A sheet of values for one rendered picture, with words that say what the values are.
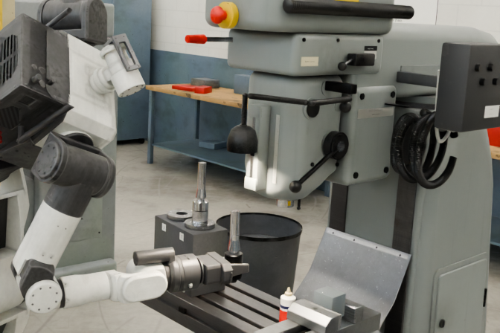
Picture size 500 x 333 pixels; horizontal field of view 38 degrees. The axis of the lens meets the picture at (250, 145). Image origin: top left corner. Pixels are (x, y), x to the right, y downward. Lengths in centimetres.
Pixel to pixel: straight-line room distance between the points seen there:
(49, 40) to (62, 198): 36
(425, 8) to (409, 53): 462
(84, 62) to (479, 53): 93
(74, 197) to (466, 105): 92
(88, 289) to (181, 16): 745
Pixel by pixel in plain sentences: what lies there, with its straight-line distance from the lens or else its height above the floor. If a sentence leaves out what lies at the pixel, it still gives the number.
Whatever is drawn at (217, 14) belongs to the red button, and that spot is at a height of 176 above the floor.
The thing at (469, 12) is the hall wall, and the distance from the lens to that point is 644.
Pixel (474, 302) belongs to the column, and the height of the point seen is 92.
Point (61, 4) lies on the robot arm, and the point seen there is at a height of 176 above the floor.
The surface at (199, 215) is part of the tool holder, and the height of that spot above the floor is 119.
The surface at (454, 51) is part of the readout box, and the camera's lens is 181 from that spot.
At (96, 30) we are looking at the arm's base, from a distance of 185.
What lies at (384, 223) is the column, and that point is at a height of 118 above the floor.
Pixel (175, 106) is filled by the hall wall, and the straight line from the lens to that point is 914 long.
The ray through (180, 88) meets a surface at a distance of 788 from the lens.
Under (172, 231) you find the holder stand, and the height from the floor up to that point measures 113.
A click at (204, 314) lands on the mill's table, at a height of 95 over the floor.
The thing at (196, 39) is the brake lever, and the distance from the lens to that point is 175.
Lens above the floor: 178
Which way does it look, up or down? 11 degrees down
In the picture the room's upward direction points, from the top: 3 degrees clockwise
